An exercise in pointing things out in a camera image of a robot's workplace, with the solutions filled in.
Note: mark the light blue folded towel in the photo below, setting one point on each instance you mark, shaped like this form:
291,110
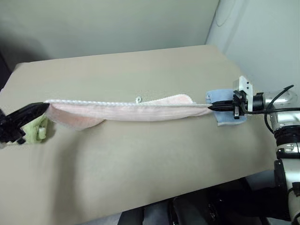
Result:
222,95

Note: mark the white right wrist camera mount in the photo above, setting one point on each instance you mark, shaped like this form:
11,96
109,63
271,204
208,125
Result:
247,90

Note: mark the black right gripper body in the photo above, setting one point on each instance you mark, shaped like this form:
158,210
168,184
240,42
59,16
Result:
238,99

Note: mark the pink terry towel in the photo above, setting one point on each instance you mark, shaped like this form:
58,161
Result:
131,113

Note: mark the dark rounded shapes under table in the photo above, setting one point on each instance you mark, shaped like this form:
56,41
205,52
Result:
206,206

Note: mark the light green folded towel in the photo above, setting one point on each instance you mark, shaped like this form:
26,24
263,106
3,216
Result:
32,131

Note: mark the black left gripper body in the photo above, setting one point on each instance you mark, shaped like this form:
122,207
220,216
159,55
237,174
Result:
10,127

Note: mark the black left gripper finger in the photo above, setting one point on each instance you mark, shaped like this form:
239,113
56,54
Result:
31,117
32,108

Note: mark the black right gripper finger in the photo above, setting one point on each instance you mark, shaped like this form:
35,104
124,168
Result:
225,104
225,109

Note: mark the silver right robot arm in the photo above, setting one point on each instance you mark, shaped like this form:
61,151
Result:
284,145

